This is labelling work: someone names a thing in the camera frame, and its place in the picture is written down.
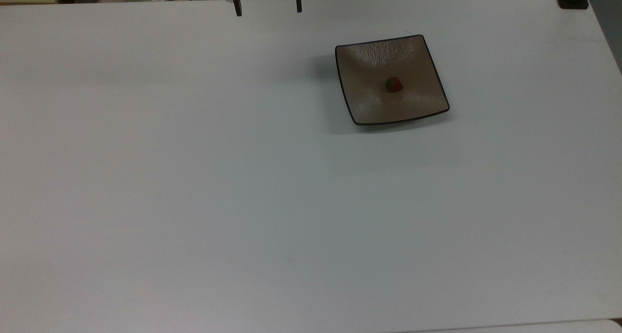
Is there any square brown ceramic plate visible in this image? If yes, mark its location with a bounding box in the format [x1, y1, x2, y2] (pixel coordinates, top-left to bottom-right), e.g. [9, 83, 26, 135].
[334, 34, 450, 126]

